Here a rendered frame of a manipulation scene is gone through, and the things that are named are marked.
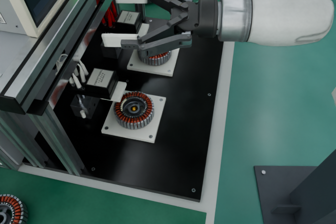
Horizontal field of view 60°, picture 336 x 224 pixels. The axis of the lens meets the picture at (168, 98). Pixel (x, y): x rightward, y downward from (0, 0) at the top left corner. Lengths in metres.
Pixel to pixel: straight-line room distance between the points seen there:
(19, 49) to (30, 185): 0.39
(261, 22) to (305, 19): 0.07
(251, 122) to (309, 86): 0.50
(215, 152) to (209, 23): 0.39
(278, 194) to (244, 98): 0.62
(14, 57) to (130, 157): 0.38
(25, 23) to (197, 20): 0.31
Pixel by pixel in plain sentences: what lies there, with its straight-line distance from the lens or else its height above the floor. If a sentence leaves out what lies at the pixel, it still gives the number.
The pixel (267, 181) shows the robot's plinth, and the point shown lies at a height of 0.02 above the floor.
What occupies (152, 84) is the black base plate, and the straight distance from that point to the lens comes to 0.91.
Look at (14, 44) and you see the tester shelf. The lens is 0.60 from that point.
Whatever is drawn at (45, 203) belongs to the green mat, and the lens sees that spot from 0.82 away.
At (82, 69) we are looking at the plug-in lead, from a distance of 0.78.
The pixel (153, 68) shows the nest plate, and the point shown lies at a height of 0.78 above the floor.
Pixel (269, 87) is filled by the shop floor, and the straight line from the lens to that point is 2.00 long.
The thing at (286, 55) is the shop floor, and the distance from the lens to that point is 2.24.
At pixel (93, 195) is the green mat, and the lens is 0.79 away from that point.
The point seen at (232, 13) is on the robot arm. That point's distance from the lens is 0.56.
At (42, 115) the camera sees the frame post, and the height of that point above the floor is 1.05.
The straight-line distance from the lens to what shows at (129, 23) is 0.89.
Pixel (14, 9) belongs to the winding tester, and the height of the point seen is 1.18.
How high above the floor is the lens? 1.48
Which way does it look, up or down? 54 degrees down
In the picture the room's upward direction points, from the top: straight up
